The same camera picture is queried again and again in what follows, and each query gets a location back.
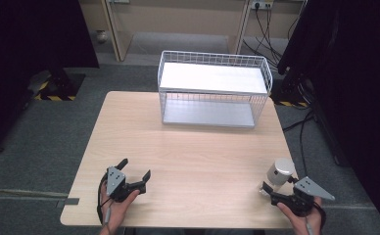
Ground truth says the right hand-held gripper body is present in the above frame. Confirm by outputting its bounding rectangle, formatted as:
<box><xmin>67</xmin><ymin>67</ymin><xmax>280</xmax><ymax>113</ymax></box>
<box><xmin>270</xmin><ymin>175</ymin><xmax>336</xmax><ymax>217</ymax></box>

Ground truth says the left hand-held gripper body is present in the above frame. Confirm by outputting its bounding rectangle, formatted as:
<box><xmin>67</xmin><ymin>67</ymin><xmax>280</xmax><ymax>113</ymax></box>
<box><xmin>106</xmin><ymin>165</ymin><xmax>147</xmax><ymax>203</ymax></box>

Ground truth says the silver cylindrical bottle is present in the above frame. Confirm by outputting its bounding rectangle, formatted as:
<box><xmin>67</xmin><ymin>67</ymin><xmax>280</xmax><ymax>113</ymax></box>
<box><xmin>259</xmin><ymin>158</ymin><xmax>297</xmax><ymax>197</ymax></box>

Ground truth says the person's right hand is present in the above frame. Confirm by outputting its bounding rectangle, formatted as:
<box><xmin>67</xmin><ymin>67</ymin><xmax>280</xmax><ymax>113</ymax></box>
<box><xmin>276</xmin><ymin>196</ymin><xmax>323</xmax><ymax>235</ymax></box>

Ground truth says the person's left hand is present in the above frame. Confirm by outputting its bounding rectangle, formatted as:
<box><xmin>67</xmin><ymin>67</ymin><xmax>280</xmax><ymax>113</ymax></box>
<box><xmin>99</xmin><ymin>181</ymin><xmax>141</xmax><ymax>235</ymax></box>

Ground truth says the grey floor tape strip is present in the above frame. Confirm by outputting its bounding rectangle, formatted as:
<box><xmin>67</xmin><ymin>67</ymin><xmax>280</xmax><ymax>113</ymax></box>
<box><xmin>56</xmin><ymin>197</ymin><xmax>81</xmax><ymax>209</ymax></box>

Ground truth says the black stand base striped tape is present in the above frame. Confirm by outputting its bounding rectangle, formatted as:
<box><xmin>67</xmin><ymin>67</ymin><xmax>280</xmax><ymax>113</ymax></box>
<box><xmin>269</xmin><ymin>72</ymin><xmax>313</xmax><ymax>108</ymax></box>
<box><xmin>27</xmin><ymin>69</ymin><xmax>87</xmax><ymax>102</ymax></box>

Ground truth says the black curtain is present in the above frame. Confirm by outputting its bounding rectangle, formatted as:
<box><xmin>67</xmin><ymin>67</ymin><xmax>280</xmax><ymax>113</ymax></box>
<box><xmin>276</xmin><ymin>0</ymin><xmax>380</xmax><ymax>235</ymax></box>
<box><xmin>0</xmin><ymin>0</ymin><xmax>100</xmax><ymax>157</ymax></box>

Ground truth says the small grey round caster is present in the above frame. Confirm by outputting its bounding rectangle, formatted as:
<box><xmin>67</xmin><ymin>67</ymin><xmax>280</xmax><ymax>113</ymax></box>
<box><xmin>95</xmin><ymin>29</ymin><xmax>110</xmax><ymax>44</ymax></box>

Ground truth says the white power strip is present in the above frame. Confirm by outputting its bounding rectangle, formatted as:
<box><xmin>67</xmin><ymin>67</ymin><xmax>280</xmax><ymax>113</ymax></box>
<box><xmin>251</xmin><ymin>0</ymin><xmax>274</xmax><ymax>11</ymax></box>

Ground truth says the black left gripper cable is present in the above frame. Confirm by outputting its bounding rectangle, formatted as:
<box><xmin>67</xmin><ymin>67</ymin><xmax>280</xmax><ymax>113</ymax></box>
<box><xmin>96</xmin><ymin>172</ymin><xmax>113</xmax><ymax>227</ymax></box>

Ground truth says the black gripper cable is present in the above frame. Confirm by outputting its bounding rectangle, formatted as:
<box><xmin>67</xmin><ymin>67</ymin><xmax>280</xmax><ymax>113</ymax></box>
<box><xmin>305</xmin><ymin>201</ymin><xmax>327</xmax><ymax>235</ymax></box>
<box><xmin>96</xmin><ymin>172</ymin><xmax>113</xmax><ymax>227</ymax></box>

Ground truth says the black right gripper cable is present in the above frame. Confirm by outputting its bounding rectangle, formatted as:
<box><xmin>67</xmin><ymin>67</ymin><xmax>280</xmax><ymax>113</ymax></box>
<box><xmin>305</xmin><ymin>201</ymin><xmax>327</xmax><ymax>235</ymax></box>

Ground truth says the black floor cable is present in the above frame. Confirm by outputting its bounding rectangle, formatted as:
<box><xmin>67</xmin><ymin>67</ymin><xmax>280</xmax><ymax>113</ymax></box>
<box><xmin>281</xmin><ymin>109</ymin><xmax>315</xmax><ymax>178</ymax></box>

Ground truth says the white wire shelf rack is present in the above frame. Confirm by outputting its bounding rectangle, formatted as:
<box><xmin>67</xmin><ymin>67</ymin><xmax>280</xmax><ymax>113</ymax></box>
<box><xmin>157</xmin><ymin>50</ymin><xmax>274</xmax><ymax>129</ymax></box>

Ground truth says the beige desk frame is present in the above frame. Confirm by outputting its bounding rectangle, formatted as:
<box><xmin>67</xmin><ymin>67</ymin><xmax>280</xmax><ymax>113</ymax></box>
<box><xmin>78</xmin><ymin>0</ymin><xmax>252</xmax><ymax>63</ymax></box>

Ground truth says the bundle of black cables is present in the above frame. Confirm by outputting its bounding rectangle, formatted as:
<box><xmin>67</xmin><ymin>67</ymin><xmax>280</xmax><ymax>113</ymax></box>
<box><xmin>242</xmin><ymin>6</ymin><xmax>308</xmax><ymax>68</ymax></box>

